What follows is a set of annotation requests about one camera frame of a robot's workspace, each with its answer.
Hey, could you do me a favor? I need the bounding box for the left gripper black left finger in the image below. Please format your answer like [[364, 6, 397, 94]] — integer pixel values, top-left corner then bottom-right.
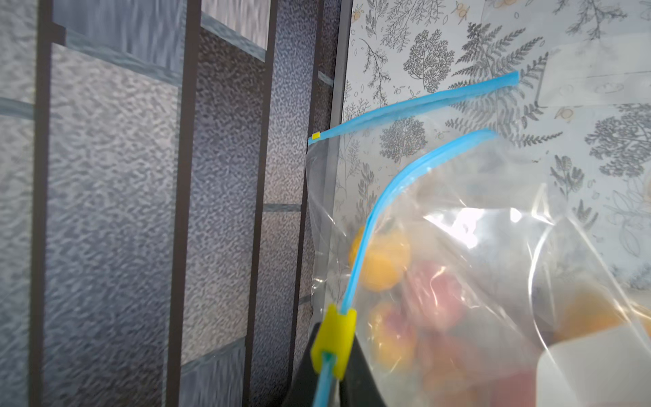
[[281, 325, 320, 407]]

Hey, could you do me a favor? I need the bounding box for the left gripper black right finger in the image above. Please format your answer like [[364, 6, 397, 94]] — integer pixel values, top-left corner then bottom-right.
[[339, 337, 386, 407]]

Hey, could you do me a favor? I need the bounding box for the yellow wrinkled peach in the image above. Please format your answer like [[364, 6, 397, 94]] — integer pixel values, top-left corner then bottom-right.
[[417, 335, 487, 406]]

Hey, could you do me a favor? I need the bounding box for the pink peach with leaf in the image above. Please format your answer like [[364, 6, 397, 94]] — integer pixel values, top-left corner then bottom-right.
[[402, 261, 466, 332]]

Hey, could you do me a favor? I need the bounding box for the yellow peach green leaf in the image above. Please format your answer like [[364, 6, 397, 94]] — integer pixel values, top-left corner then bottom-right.
[[359, 229, 411, 293]]

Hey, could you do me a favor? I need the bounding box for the yellow peach top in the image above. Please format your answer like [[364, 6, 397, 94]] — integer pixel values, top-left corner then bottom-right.
[[554, 288, 650, 342]]

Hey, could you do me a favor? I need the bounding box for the clear zip-top bag blue zipper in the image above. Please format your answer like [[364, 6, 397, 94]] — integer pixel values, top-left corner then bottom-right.
[[307, 1, 650, 315]]

